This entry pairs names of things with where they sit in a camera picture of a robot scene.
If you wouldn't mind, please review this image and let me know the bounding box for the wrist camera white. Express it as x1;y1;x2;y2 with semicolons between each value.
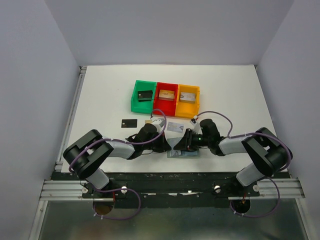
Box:
151;118;166;132
190;115;201;134

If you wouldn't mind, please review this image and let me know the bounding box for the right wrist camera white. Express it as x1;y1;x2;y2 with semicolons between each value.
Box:
190;115;201;134

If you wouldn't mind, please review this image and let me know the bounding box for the red plastic bin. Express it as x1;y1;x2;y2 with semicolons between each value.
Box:
153;82;179;117

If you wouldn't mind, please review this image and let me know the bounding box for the silver card stack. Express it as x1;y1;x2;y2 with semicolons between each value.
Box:
179;92;196;104

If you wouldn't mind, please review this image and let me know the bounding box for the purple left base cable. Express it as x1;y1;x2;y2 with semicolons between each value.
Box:
93;187;142;221

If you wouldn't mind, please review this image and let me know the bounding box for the aluminium frame rail left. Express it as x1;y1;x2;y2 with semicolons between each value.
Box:
53;66;88;172

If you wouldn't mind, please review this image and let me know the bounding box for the black credit card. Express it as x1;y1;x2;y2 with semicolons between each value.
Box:
121;119;138;128

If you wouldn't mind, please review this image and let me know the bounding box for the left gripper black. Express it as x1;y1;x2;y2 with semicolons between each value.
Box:
143;131;172;154

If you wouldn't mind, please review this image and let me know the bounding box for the green plastic bin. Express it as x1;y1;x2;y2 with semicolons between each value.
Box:
130;80;157;114

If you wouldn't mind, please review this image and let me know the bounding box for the yellow plastic bin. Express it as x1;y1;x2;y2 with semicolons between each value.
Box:
175;84;200;119

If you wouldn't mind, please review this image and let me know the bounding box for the sage green card holder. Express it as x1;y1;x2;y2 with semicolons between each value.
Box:
167;137;200;159

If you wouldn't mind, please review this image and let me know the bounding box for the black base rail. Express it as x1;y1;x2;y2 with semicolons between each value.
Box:
82;172;260;209

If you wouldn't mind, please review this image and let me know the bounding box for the black card stack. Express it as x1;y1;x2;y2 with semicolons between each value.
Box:
137;90;153;102

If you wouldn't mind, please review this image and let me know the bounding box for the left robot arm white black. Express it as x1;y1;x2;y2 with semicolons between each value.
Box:
63;123;172;198

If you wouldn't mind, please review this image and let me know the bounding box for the tan card stack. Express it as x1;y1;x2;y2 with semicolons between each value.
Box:
158;89;175;101

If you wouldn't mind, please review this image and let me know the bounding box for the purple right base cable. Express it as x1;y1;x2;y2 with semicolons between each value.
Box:
229;177;281;218

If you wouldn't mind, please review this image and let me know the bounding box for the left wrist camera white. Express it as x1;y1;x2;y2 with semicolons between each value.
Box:
151;118;166;132

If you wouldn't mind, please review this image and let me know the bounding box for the silver VIP credit card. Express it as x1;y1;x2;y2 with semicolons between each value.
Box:
167;122;184;133

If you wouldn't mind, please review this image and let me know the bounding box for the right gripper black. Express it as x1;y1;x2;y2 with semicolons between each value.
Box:
173;128;211;152

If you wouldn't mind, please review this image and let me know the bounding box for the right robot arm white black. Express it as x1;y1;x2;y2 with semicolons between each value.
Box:
173;119;293;196

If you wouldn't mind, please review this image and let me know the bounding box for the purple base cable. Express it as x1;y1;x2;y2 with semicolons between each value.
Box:
93;187;142;221
229;177;281;218

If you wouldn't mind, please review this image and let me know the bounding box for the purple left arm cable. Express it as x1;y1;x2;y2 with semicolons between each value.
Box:
68;108;168;175

